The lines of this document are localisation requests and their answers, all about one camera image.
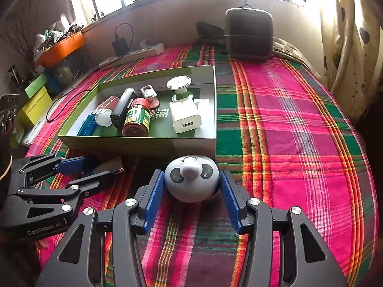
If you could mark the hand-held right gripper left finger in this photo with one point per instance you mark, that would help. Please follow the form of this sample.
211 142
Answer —
152 200

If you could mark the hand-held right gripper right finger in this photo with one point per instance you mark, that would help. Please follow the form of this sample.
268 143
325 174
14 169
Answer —
230 200

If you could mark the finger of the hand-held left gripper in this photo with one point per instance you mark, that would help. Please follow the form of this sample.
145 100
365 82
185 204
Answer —
74 164
92 178

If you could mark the blue translucent USB module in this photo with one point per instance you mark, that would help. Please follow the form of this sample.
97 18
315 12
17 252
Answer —
86 127

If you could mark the white panda toy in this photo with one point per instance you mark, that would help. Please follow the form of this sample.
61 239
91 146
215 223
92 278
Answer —
191 191

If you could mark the large green cardboard box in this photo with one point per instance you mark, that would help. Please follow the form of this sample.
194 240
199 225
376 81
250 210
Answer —
134 146

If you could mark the pink white clip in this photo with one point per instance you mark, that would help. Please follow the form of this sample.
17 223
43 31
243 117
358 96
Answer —
104 116

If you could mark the brown bottle with red cap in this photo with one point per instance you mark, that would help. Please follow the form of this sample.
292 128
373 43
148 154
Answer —
136 119

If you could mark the black rectangular device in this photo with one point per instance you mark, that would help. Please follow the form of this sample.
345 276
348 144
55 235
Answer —
122 107

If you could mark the white USB charger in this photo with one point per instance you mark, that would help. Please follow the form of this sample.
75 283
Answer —
184 115

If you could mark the green white spool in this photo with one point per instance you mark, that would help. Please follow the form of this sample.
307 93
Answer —
179 82

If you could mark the white plastic packet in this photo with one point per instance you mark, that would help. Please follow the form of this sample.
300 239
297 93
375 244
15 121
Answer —
31 134

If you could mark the yellow storage box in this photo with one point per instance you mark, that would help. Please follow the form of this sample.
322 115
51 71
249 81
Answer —
36 107

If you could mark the blue box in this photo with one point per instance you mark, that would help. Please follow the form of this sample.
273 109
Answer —
52 83

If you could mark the black device with knobs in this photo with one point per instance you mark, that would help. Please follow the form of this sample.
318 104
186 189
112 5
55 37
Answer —
7 112

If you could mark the lime green storage box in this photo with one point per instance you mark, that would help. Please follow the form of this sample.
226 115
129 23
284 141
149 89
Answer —
36 85

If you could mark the pink green plaid blanket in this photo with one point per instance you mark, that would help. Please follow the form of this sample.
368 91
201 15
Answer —
299 140

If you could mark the glass tank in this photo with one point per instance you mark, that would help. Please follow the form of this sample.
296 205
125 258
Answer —
68 67

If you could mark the dark glass jar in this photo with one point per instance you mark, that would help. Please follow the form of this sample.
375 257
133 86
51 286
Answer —
14 76

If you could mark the orange tray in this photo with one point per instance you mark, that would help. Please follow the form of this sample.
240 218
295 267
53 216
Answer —
64 47

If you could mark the clutter in orange tray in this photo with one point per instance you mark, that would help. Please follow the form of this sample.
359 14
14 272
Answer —
51 37

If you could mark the white power strip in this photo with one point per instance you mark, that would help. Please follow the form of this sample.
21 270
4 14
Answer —
143 50

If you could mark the dried branches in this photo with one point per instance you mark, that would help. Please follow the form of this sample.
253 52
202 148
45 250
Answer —
18 41

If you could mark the white plug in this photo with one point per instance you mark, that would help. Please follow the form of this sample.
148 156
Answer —
146 42

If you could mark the beige patterned pillow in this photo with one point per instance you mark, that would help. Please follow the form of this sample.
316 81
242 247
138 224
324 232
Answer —
287 47

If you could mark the grey black heater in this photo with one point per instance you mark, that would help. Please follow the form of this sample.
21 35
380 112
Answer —
248 33

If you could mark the dark cloth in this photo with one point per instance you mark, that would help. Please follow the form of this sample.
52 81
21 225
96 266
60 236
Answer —
209 31

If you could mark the cream patterned curtain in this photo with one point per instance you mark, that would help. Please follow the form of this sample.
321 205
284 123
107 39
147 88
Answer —
353 50

